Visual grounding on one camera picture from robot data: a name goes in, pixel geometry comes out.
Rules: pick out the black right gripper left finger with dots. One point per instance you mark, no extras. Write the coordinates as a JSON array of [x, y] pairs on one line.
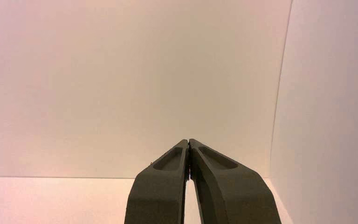
[[160, 191]]

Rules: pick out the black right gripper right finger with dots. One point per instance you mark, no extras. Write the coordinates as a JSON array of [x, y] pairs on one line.
[[231, 194]]

